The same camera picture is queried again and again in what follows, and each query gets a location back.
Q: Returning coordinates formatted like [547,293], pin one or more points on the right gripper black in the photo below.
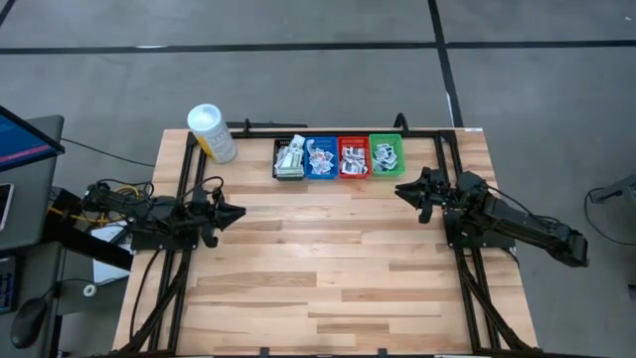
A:
[437,196]

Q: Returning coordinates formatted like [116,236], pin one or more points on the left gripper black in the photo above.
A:
[211,219]

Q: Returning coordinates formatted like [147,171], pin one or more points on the dark antiseptic towelette packet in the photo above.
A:
[360,169]
[381,151]
[390,161]

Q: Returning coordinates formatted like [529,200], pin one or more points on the blue alcohol pad packet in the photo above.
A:
[346,166]

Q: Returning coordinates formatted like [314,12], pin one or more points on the plain white bandage wrapper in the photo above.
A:
[298,141]

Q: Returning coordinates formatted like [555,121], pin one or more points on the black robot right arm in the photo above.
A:
[517,219]

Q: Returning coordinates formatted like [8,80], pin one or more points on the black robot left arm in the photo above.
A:
[144,209]

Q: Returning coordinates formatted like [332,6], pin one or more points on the green plastic basket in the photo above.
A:
[400,144]

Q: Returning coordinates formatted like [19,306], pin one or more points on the black plastic basket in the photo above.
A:
[276,171]

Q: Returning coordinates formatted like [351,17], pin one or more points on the red plastic basket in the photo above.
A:
[343,144]

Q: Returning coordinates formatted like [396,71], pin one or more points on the white wipes canister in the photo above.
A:
[213,131]

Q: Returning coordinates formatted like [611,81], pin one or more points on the blue plastic basket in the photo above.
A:
[310,174]

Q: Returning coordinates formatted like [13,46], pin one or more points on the white paper sheet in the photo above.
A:
[107,268]

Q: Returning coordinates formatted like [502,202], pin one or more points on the black stand bar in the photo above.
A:
[89,246]

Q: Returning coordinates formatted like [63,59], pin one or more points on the white tape roll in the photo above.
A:
[85,290]

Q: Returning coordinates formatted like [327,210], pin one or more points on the grey side desk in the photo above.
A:
[35,199]

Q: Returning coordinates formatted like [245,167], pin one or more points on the black monitor blue screen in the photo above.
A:
[25,141]

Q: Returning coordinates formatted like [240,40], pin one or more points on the white smartphone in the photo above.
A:
[5,206]

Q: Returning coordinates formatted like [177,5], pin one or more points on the black computer mouse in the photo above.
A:
[29,320]

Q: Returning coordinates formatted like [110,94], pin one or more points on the black keyboard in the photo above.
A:
[6,293]

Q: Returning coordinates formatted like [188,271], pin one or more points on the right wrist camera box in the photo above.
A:
[429,175]

